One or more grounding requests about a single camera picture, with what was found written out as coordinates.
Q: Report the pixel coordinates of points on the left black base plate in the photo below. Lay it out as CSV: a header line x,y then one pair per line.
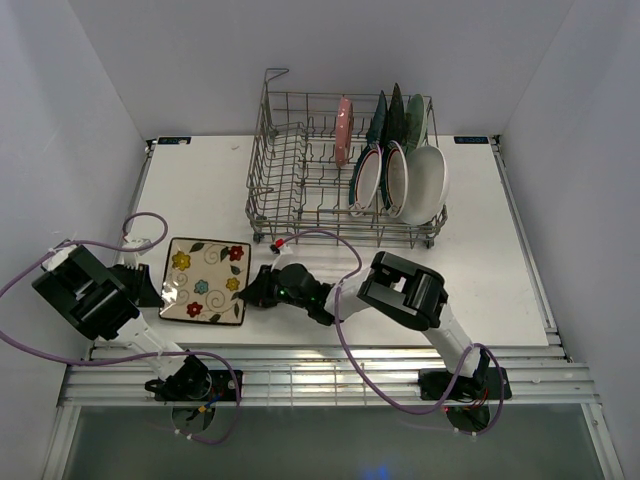
x,y
220,385

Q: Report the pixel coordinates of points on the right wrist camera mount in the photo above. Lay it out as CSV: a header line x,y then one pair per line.
x,y
284,255

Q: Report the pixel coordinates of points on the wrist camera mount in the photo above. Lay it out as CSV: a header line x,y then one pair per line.
x,y
284,255
133,249

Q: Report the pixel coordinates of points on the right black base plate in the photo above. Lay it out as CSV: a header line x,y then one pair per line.
x,y
492,385

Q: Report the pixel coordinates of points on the right black table label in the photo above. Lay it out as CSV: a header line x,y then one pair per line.
x,y
471,140

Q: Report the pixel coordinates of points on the grey wire dish rack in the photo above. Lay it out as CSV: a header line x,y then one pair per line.
x,y
294,183

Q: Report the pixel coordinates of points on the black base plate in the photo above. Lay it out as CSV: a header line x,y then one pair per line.
x,y
220,385
492,385

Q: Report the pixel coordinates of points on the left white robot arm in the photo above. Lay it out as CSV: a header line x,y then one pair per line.
x,y
107,303

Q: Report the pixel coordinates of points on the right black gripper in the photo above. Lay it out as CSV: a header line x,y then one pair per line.
x,y
259,291

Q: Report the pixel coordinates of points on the black table label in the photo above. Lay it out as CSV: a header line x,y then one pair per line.
x,y
471,140
174,140

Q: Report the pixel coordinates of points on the round plate teal red rim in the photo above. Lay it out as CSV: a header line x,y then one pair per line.
x,y
394,180

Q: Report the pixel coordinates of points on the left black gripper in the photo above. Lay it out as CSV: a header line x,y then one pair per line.
x,y
142,286

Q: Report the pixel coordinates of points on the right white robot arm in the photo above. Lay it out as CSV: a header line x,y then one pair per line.
x,y
411,295

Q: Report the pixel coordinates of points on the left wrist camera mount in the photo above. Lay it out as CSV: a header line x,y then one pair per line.
x,y
133,249

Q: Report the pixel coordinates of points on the cream floral square plate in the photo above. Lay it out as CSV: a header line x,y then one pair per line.
x,y
202,281

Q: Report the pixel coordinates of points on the left black table label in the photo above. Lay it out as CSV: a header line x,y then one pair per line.
x,y
174,140

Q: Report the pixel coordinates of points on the black floral square plate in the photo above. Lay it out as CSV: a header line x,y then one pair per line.
x,y
394,125

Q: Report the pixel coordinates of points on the teal square plate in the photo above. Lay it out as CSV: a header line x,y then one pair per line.
x,y
375,132

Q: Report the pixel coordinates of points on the pink dotted scalloped plate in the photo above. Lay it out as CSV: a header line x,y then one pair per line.
x,y
343,132

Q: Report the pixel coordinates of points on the aluminium rail frame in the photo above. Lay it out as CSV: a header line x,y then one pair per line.
x,y
496,295

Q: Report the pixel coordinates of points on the pale green plate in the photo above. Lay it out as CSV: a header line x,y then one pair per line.
x,y
415,123

